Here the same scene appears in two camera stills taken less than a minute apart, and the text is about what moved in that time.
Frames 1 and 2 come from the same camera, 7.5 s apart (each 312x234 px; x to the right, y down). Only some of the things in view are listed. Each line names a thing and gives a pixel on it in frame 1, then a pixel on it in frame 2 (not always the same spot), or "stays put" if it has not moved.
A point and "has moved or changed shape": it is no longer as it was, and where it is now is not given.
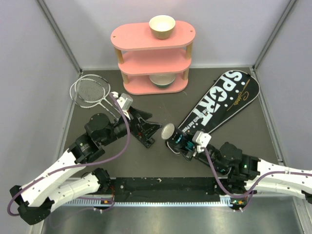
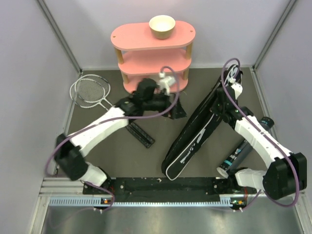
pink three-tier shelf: x=149 y=65 stays put
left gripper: x=147 y=129 to x=176 y=112
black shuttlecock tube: x=178 y=143 to x=242 y=153
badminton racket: x=87 y=94 stays put
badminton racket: x=94 y=87 stays put
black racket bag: x=232 y=93 has moved or changed shape
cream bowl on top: x=162 y=27 stays put
